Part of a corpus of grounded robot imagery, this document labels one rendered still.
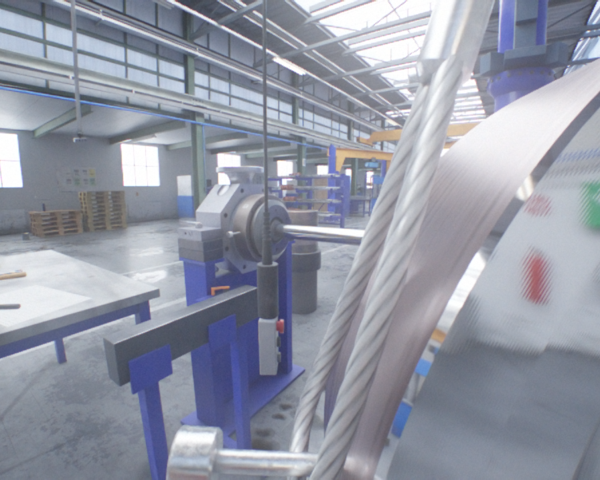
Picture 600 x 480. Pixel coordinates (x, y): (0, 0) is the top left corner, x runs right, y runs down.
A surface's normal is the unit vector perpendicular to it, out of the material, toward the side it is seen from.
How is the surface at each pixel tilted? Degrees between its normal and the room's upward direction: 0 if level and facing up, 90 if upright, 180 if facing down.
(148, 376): 90
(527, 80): 129
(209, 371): 90
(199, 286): 90
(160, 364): 90
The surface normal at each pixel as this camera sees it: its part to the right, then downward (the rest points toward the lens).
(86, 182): 0.82, 0.10
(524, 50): -0.54, 0.14
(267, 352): -0.01, 0.17
